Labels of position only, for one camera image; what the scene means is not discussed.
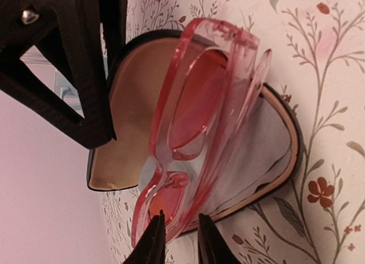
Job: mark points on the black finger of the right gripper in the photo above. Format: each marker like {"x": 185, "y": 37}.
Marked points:
{"x": 80, "y": 38}

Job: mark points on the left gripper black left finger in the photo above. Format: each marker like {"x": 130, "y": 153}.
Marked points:
{"x": 150, "y": 249}

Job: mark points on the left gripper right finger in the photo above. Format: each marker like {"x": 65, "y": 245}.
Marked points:
{"x": 212, "y": 248}

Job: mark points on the black glasses case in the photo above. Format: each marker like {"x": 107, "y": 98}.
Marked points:
{"x": 135, "y": 81}

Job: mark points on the blue cleaning cloth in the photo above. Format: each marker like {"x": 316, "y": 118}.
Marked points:
{"x": 264, "y": 158}

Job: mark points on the pink sunglasses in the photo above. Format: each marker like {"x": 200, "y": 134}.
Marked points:
{"x": 208, "y": 94}

